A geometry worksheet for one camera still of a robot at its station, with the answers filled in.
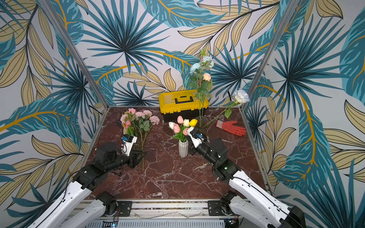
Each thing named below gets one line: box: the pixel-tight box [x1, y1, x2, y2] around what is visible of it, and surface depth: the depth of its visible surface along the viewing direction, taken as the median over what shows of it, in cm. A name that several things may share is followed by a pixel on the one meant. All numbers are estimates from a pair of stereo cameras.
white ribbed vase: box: [178, 139, 189, 158], surface depth 83 cm
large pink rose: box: [128, 107, 137, 138], surface depth 105 cm
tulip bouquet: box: [168, 115, 198, 143], surface depth 74 cm
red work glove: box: [215, 120, 247, 137], surface depth 109 cm
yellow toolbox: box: [158, 89, 210, 123], surface depth 102 cm
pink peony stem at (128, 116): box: [120, 110, 135, 128], surface depth 105 cm
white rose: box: [203, 89, 250, 128], surface depth 67 cm
